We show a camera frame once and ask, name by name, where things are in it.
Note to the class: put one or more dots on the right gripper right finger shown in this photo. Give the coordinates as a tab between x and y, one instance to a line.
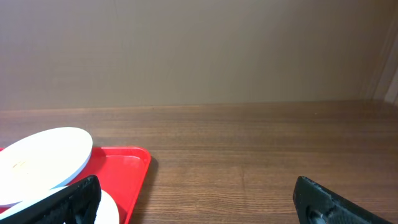
316	204

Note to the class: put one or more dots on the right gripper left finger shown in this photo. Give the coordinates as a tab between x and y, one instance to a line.
77	203

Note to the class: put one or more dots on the white plate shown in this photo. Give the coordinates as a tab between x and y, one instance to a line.
107	212
43	161

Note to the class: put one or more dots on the red plastic tray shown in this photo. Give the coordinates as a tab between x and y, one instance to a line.
121	172

